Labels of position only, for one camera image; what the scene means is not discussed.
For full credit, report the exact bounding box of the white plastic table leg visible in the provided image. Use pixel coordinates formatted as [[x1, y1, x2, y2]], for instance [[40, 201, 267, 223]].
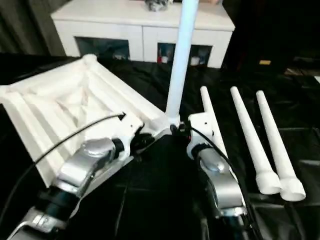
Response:
[[164, 0, 201, 130], [255, 91, 307, 202], [199, 86, 228, 158], [229, 86, 282, 195]]

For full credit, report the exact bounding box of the white plastic table top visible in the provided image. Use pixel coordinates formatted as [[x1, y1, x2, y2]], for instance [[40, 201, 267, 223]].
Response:
[[0, 53, 176, 188]]

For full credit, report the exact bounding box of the black mat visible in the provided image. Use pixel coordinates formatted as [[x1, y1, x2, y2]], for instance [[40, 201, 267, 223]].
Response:
[[0, 52, 320, 240]]

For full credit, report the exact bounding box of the black speaker with yellow label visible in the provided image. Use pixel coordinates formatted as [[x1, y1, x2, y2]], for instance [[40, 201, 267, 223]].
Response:
[[226, 0, 301, 73]]

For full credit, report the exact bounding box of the white cabinet with glass doors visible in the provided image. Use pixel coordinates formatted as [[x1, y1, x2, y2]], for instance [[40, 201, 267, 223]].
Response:
[[50, 0, 236, 69]]

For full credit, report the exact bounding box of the grey curtain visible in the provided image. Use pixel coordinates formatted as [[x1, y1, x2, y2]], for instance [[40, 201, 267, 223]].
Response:
[[0, 0, 67, 56]]

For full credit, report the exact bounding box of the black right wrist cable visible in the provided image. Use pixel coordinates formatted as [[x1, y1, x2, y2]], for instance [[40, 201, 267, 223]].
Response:
[[189, 127, 263, 240]]

